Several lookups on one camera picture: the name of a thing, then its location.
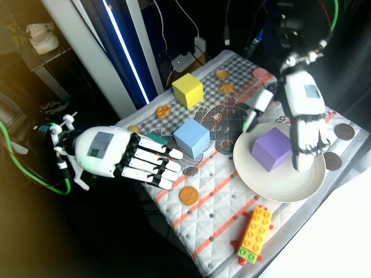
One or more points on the purple foam cube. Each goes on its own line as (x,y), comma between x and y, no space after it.
(269,149)

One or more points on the yellow block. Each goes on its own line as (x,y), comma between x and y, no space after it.
(188,89)

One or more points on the white power strip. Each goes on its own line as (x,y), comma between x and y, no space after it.
(184,62)

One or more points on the orange toy brick train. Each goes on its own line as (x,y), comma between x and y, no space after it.
(256,231)

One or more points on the swirl butter cookie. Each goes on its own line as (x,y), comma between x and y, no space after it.
(226,88)

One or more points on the pink sandwich cookie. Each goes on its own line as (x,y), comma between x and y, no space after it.
(260,72)

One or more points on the dark chocolate sandwich cookie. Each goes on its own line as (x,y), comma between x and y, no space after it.
(332,161)
(344,132)

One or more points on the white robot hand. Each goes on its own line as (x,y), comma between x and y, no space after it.
(101,150)
(304,95)

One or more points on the white round plate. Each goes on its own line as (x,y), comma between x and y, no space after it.
(278,185)

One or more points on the white plug adapter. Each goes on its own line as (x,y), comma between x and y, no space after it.
(200,44)

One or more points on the pretzel shaped cookie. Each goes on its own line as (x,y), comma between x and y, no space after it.
(163,112)

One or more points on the grey quilt with printed bear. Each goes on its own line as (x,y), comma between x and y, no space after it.
(214,179)

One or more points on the round tan biscuit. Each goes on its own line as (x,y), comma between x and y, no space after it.
(189,195)

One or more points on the golden cookie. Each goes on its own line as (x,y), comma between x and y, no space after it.
(134,129)

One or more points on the white sneaker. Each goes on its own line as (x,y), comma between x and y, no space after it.
(43,37)

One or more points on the blue foam cube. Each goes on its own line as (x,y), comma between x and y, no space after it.
(191,136)

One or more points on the white column with light strip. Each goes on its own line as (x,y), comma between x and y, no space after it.
(87,58)

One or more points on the teal green rectangular block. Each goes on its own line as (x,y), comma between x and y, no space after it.
(158,138)

